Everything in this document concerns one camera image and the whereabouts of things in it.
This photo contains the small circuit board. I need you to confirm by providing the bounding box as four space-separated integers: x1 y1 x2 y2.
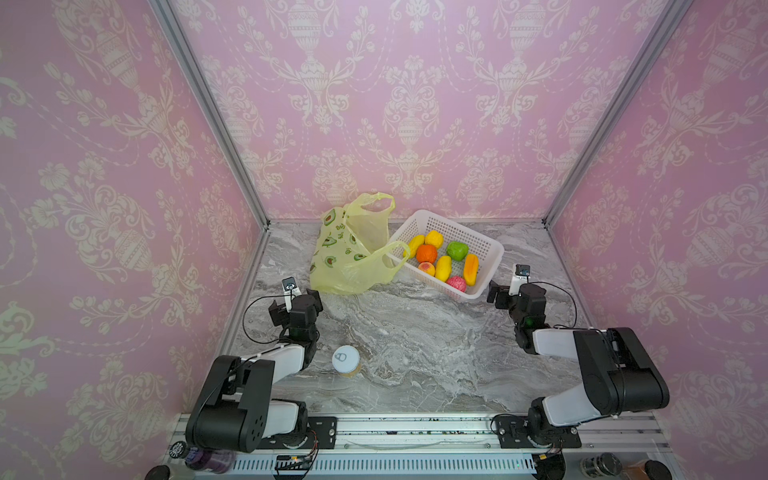
274 454 316 477

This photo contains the yellow banana fruit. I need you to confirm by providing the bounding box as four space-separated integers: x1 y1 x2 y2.
408 235 425 259

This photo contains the black round object left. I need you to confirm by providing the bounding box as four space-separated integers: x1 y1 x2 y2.
144 465 172 480

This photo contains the green fruit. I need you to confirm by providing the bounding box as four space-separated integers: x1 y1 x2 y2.
446 241 469 262

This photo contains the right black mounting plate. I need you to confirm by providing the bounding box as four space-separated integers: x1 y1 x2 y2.
490 414 582 450

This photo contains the red lychee fruit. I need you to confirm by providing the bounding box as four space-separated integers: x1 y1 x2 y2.
445 276 467 293

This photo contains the purple drink bottle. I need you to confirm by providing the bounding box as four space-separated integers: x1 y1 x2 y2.
168 441 237 474

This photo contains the yellow mango fruit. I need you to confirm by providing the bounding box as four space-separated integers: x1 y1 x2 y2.
434 255 453 282

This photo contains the black round object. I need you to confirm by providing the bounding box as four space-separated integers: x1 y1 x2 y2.
144 465 172 480
642 460 673 480

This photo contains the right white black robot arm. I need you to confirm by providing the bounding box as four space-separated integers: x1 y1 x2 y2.
487 281 670 449

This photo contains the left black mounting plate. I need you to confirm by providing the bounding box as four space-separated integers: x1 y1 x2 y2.
258 416 338 450

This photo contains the black round object right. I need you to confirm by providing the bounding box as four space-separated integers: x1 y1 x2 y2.
642 460 673 480

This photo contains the metal can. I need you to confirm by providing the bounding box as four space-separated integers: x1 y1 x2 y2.
579 452 623 479

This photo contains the yellow-green plastic bag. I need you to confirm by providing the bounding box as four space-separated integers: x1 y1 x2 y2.
309 193 410 295

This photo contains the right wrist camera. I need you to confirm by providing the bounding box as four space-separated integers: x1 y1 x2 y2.
509 264 531 296

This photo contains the peach fruit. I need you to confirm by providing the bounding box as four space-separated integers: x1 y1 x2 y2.
418 262 436 277

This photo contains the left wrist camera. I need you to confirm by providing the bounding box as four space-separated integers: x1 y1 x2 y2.
281 276 302 312

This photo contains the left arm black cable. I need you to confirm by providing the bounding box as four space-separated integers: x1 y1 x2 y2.
241 293 289 346

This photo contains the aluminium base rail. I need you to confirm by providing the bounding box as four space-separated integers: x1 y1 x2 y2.
170 411 673 478

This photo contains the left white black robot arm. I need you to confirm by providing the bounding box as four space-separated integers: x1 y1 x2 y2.
185 290 323 453

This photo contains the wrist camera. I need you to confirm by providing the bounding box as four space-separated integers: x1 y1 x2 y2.
281 276 302 312
509 264 531 296

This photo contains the yellow lemon fruit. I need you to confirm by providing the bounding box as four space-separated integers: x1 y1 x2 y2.
424 230 444 249

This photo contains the white plastic basket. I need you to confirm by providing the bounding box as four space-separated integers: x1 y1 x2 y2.
389 210 504 302

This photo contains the black mounting plate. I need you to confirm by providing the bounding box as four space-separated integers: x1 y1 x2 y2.
258 416 338 450
490 414 582 450

